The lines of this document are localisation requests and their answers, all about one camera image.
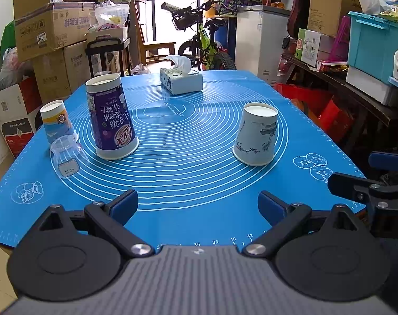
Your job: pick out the dark wooden side table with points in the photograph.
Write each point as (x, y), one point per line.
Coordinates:
(356, 87)

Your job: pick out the white foam box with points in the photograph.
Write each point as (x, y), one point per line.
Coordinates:
(366, 82)

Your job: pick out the grey plastic bag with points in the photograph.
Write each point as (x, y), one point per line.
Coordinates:
(11, 69)

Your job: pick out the green bicycle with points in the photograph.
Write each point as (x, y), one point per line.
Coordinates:
(202, 42)

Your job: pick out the tall brown cardboard box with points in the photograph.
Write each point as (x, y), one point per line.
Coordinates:
(330, 3)

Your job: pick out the white and red cardboard box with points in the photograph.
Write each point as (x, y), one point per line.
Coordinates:
(13, 118)

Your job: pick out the black metal rack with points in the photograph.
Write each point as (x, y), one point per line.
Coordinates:
(103, 55)

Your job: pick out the blue silicone baking mat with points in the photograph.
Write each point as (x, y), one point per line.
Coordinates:
(192, 170)

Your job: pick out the small blue and white cup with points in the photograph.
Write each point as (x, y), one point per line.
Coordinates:
(54, 121)

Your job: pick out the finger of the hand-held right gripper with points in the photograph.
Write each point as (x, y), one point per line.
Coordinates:
(348, 183)
(384, 160)

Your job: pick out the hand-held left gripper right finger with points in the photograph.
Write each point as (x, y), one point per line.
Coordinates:
(270, 208)

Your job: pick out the clear plastic cup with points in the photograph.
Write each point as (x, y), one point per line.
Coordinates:
(67, 157)

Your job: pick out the blue patterned tissue box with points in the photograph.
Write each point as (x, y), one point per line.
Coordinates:
(182, 80)

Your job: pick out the white cup with blue floral print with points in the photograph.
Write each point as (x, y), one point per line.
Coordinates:
(256, 134)

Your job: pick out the wooden chair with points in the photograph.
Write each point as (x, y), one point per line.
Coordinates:
(153, 47)

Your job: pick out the teal plastic storage bin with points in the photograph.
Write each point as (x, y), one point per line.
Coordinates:
(373, 46)

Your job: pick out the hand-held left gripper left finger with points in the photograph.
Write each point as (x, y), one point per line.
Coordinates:
(124, 206)

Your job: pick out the large open cardboard box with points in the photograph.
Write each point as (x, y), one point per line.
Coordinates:
(51, 19)

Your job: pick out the green and white box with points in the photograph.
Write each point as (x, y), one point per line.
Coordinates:
(309, 47)

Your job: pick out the clear plastic bag of goods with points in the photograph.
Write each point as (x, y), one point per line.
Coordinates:
(112, 14)

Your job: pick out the white chest freezer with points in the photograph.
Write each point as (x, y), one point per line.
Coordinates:
(259, 42)

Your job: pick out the red boxes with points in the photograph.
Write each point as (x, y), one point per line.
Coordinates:
(320, 108)

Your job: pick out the tall purple paper cup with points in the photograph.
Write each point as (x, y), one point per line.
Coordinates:
(110, 118)

